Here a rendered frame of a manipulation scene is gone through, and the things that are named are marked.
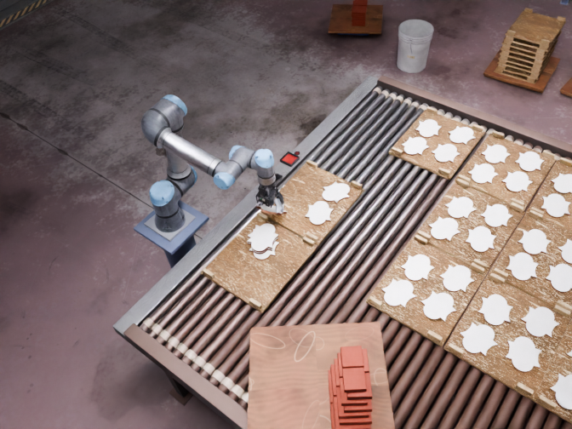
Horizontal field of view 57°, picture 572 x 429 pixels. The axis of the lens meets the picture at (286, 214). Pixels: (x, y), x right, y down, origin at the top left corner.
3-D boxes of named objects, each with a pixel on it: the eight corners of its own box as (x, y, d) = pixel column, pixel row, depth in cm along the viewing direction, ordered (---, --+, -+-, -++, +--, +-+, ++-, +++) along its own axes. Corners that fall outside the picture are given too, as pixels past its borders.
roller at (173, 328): (156, 342, 220) (152, 337, 216) (391, 96, 313) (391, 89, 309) (163, 349, 218) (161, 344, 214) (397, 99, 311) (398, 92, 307)
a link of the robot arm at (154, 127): (128, 120, 210) (230, 180, 204) (145, 105, 217) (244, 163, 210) (128, 139, 220) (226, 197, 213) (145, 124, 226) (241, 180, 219)
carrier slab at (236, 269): (201, 274, 235) (200, 272, 234) (257, 215, 255) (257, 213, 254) (262, 313, 220) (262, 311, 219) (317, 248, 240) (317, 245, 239)
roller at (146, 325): (140, 330, 224) (136, 324, 221) (376, 90, 317) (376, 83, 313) (147, 336, 222) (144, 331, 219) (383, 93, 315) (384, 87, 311)
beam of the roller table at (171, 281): (116, 332, 227) (111, 326, 222) (368, 82, 326) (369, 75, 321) (128, 343, 223) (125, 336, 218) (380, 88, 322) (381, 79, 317)
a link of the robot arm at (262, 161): (259, 144, 215) (277, 150, 212) (261, 163, 224) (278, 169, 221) (248, 156, 211) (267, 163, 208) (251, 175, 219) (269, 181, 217)
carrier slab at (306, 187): (259, 214, 255) (258, 212, 254) (306, 163, 275) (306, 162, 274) (318, 246, 241) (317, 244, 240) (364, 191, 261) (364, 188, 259)
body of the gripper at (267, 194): (256, 203, 231) (254, 185, 222) (265, 191, 236) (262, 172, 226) (271, 208, 229) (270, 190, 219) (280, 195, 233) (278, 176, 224)
